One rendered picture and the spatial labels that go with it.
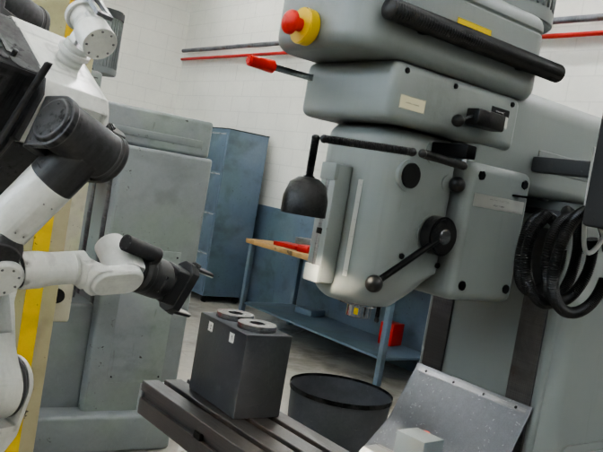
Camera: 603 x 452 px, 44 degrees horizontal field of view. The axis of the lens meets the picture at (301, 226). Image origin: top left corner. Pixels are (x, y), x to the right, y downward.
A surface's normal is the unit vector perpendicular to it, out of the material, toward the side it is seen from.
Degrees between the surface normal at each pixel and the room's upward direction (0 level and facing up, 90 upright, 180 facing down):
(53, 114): 69
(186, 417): 90
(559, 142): 90
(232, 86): 90
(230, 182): 90
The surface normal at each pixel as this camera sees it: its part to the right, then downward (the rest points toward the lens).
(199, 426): -0.78, -0.10
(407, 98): 0.60, 0.14
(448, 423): -0.62, -0.54
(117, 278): 0.49, 0.65
